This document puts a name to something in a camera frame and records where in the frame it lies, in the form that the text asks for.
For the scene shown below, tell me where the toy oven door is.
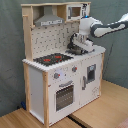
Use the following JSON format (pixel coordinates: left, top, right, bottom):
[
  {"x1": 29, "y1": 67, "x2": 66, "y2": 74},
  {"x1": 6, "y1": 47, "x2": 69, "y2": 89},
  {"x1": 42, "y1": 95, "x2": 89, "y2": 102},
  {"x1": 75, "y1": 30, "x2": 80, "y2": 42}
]
[{"x1": 49, "y1": 79, "x2": 80, "y2": 125}]

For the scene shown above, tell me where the small metal toy pot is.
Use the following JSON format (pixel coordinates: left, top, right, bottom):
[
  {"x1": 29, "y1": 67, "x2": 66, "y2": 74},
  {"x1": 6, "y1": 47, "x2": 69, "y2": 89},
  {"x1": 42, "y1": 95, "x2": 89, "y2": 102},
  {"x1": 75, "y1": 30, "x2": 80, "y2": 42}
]
[{"x1": 70, "y1": 48, "x2": 85, "y2": 55}]

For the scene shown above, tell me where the left red stove knob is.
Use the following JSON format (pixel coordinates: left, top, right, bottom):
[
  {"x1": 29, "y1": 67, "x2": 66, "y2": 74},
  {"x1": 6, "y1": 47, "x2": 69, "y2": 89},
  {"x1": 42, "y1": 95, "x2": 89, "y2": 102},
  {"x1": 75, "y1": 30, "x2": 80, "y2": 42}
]
[{"x1": 54, "y1": 73, "x2": 60, "y2": 79}]

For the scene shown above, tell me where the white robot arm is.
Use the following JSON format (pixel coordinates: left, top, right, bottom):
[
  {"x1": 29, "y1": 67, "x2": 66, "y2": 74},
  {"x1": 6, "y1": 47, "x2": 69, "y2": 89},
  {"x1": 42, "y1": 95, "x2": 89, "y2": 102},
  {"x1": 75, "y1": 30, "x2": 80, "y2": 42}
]
[{"x1": 68, "y1": 13, "x2": 128, "y2": 52}]

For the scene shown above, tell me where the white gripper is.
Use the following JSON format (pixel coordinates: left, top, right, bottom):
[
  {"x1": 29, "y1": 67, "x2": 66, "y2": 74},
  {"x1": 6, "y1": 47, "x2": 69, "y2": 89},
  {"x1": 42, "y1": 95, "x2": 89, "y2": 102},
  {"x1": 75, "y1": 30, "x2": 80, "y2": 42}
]
[{"x1": 68, "y1": 33, "x2": 93, "y2": 52}]

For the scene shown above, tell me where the right red stove knob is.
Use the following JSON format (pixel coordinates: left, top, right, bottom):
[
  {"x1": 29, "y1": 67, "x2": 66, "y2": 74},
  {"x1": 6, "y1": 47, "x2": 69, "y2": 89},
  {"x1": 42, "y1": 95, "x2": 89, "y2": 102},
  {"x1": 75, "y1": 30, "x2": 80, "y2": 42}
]
[{"x1": 71, "y1": 65, "x2": 78, "y2": 73}]

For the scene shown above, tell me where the grey toy range hood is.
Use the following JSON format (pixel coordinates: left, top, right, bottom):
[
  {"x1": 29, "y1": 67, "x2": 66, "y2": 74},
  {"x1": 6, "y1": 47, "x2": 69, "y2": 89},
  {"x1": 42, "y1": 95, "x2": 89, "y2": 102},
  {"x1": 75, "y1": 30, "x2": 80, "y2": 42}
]
[{"x1": 35, "y1": 6, "x2": 64, "y2": 27}]

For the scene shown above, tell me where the wooden toy kitchen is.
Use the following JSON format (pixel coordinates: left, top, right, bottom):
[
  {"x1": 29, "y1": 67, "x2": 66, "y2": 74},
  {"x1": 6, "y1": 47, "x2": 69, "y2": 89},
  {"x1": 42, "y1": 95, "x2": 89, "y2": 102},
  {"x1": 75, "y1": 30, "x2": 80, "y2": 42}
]
[{"x1": 22, "y1": 2, "x2": 105, "y2": 127}]

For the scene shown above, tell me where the white toy microwave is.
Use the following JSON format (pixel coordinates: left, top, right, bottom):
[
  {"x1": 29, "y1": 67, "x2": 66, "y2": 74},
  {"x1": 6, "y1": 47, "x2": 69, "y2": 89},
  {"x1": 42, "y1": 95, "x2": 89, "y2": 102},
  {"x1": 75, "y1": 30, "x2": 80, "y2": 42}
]
[{"x1": 67, "y1": 3, "x2": 89, "y2": 21}]

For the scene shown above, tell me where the grey toy sink basin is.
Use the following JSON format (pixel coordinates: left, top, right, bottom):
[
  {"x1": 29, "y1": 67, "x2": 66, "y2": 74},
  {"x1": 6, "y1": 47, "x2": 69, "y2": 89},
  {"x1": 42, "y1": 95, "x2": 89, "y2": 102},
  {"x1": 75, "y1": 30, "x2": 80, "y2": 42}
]
[{"x1": 65, "y1": 46, "x2": 96, "y2": 57}]

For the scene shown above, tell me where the white toy fridge door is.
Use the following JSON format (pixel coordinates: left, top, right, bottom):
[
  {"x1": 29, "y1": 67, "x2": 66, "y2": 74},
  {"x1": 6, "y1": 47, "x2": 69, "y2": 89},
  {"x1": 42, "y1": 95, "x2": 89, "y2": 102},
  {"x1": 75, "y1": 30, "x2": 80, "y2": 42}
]
[{"x1": 80, "y1": 55, "x2": 102, "y2": 106}]

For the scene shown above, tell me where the red stove knob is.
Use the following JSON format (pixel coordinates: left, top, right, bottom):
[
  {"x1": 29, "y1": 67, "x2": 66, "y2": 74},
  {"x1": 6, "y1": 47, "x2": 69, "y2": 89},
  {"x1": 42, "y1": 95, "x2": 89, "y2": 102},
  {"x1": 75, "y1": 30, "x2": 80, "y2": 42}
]
[
  {"x1": 71, "y1": 65, "x2": 78, "y2": 73},
  {"x1": 54, "y1": 73, "x2": 60, "y2": 79}
]

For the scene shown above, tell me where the black toy stovetop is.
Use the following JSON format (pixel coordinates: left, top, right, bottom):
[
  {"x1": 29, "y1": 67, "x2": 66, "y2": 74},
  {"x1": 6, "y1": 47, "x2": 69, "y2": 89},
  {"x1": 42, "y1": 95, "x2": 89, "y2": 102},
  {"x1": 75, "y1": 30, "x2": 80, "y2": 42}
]
[{"x1": 34, "y1": 53, "x2": 70, "y2": 66}]

